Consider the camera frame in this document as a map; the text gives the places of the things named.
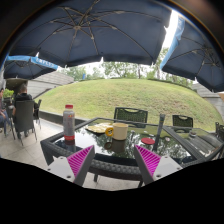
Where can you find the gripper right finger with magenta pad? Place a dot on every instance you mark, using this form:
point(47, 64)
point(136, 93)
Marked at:
point(152, 166)

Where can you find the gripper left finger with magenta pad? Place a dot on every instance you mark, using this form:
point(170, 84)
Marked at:
point(74, 167)

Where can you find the red round coaster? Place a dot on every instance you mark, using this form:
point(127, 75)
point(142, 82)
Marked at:
point(148, 141)

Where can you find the glass-top wicker table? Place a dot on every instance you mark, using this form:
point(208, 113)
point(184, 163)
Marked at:
point(113, 158)

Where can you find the yellow plate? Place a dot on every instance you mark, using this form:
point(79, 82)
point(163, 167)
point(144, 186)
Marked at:
point(98, 128)

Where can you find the parasol pole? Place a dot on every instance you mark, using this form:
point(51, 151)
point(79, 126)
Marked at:
point(159, 129)

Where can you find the small ashtray on right table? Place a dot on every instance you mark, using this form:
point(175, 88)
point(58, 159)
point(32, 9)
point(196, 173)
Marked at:
point(192, 134)

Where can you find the dark wicker chair right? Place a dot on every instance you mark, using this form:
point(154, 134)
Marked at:
point(183, 121)

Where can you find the dark wicker chair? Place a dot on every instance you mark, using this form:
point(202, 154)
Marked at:
point(131, 114)
point(183, 121)

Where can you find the clear bottle with red cap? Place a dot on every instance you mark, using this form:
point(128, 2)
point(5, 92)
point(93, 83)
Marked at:
point(69, 122)

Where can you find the dark wicker chair centre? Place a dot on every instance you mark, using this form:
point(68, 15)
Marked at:
point(131, 114)

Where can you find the grey wicker chair left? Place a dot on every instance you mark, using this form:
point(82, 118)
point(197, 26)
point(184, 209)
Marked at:
point(24, 116)

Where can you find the seated person in black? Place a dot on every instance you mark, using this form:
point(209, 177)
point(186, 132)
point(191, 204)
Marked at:
point(24, 96)

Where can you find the navy parasol left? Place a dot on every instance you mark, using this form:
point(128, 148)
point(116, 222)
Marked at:
point(27, 67)

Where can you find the navy parasol right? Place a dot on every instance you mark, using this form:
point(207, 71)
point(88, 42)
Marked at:
point(192, 56)

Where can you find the large navy parasol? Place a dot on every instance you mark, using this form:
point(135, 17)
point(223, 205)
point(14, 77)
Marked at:
point(75, 32)

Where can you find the cream mug with yellow handle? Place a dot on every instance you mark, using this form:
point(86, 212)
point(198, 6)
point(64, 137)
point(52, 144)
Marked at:
point(117, 131)

